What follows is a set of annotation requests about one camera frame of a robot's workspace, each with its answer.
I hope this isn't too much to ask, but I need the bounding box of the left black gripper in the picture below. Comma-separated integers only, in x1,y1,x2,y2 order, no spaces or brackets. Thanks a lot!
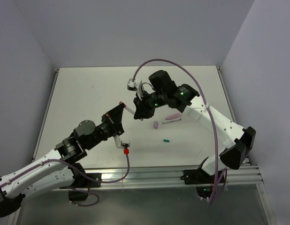
87,103,125,150

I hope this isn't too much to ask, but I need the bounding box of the white thin pen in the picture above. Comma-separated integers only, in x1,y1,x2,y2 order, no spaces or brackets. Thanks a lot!
125,105,135,116

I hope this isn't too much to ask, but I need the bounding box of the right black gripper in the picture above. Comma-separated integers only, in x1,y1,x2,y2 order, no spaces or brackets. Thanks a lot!
133,90,167,120

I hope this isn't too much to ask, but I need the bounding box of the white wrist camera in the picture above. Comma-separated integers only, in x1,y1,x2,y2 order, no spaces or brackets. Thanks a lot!
114,135,130,155
127,78,145,100

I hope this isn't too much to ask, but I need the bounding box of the teal thin pen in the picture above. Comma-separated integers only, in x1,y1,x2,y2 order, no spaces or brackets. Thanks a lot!
162,118,182,124

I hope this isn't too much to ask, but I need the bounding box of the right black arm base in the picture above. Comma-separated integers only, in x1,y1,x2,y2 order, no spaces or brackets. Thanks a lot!
180,169,214,186

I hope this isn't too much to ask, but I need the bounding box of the pink highlighter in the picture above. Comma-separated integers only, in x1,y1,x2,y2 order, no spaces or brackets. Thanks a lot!
166,113,181,120

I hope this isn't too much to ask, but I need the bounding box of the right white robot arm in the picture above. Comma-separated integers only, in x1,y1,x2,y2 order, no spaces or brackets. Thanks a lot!
127,70,256,183

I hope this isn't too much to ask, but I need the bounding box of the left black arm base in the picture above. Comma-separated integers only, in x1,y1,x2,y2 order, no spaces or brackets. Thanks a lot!
68,173,102,202

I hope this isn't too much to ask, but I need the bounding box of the aluminium rail frame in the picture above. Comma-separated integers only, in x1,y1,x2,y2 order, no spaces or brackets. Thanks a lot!
6,66,277,225

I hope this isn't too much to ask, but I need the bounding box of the purple marker cap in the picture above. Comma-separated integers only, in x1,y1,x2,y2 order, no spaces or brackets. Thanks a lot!
153,120,159,129

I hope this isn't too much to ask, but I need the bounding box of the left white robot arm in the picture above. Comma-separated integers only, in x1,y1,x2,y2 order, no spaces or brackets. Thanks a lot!
0,103,129,218

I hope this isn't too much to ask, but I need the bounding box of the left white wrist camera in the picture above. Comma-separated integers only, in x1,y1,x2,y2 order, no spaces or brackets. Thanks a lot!
114,135,130,155

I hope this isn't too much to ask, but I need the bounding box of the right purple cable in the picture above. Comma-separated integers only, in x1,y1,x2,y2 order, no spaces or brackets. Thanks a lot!
132,59,228,205

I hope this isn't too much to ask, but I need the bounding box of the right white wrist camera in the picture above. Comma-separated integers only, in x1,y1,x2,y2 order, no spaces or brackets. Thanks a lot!
127,78,145,100

